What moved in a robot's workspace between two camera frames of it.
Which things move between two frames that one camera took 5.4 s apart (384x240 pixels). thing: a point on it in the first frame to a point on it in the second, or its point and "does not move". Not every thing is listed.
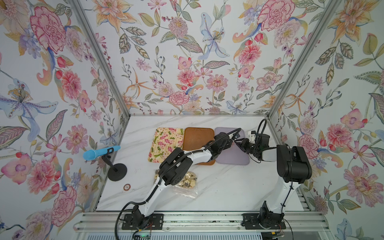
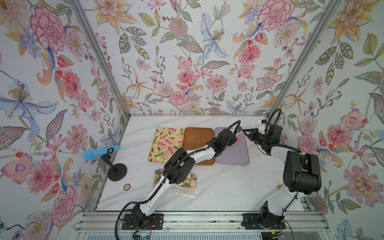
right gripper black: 243,144 to 254,133
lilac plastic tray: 234,155 does not move
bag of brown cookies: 156,175 does not move
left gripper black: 226,145 does not move
